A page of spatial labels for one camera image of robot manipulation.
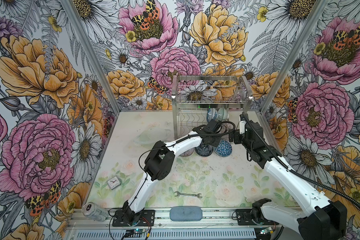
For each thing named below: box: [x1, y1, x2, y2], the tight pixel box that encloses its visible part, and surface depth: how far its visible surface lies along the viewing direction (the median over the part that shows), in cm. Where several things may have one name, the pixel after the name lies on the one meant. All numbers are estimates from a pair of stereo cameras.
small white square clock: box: [107, 176, 121, 190], surface depth 86 cm
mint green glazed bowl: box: [217, 107, 228, 121], surface depth 107 cm
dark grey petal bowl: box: [194, 143, 214, 157], surface depth 99 cm
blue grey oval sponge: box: [169, 205, 203, 222], surface depth 75 cm
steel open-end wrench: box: [174, 191, 203, 199], surface depth 83 cm
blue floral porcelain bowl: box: [206, 108, 218, 123], surface depth 107 cm
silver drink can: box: [81, 202, 109, 222], surface depth 67 cm
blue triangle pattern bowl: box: [213, 139, 233, 158], surface depth 98 cm
